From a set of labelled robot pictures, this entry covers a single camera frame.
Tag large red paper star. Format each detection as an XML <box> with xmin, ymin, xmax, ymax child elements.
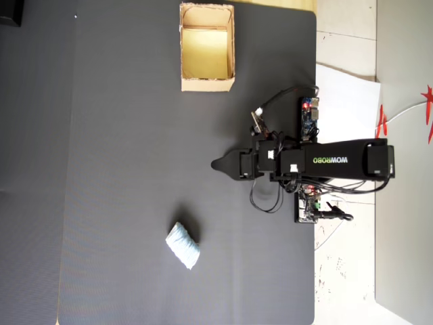
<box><xmin>420</xmin><ymin>85</ymin><xmax>433</xmax><ymax>146</ymax></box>

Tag black power plug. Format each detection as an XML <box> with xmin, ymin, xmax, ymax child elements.
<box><xmin>316</xmin><ymin>201</ymin><xmax>355</xmax><ymax>223</ymax></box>

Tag blue circuit board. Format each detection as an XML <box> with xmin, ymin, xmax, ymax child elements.
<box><xmin>300</xmin><ymin>96</ymin><xmax>321</xmax><ymax>142</ymax></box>

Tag small red paper cutout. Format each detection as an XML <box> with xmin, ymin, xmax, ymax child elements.
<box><xmin>374</xmin><ymin>104</ymin><xmax>389</xmax><ymax>139</ymax></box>

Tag white flat board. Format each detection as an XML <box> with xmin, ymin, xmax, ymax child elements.
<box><xmin>373</xmin><ymin>0</ymin><xmax>433</xmax><ymax>325</ymax></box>

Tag thick black camera cable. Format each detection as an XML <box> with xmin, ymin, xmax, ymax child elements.
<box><xmin>259</xmin><ymin>85</ymin><xmax>321</xmax><ymax>112</ymax></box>

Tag white paper sheet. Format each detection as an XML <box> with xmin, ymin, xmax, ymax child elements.
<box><xmin>315</xmin><ymin>63</ymin><xmax>382</xmax><ymax>206</ymax></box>

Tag motor driver board red LED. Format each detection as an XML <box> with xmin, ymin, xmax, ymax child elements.
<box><xmin>293</xmin><ymin>184</ymin><xmax>323</xmax><ymax>225</ymax></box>

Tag open cardboard box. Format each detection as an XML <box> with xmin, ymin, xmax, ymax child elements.
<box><xmin>179</xmin><ymin>1</ymin><xmax>236</xmax><ymax>93</ymax></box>

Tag black box object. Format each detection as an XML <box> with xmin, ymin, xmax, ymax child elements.
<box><xmin>0</xmin><ymin>0</ymin><xmax>25</xmax><ymax>28</ymax></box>

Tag thin black servo wires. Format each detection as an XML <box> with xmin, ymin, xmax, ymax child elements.
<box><xmin>249</xmin><ymin>178</ymin><xmax>284</xmax><ymax>215</ymax></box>

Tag thin white cable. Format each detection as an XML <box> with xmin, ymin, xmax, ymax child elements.
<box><xmin>374</xmin><ymin>100</ymin><xmax>429</xmax><ymax>132</ymax></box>

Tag black table mat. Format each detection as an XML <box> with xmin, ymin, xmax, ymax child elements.
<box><xmin>56</xmin><ymin>3</ymin><xmax>318</xmax><ymax>325</ymax></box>

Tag yellow foam pad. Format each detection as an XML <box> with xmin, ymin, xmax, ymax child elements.
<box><xmin>182</xmin><ymin>28</ymin><xmax>229</xmax><ymax>80</ymax></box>

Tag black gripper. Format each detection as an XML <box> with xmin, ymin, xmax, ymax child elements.
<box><xmin>210</xmin><ymin>139</ymin><xmax>277</xmax><ymax>181</ymax></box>

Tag black base cable bundle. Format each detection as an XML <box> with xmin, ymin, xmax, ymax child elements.
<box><xmin>304</xmin><ymin>177</ymin><xmax>392</xmax><ymax>194</ymax></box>

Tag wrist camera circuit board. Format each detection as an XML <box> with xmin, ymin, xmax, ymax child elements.
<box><xmin>250</xmin><ymin>107</ymin><xmax>269</xmax><ymax>137</ymax></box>

